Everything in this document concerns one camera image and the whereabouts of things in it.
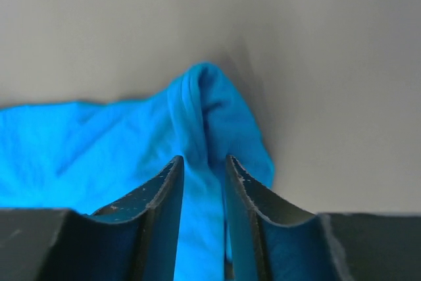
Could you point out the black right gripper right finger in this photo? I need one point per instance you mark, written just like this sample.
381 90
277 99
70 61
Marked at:
273 239

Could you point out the blue t shirt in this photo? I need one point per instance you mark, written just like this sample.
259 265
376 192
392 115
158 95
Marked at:
86 155

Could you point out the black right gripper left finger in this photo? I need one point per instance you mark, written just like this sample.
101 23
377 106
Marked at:
132 238

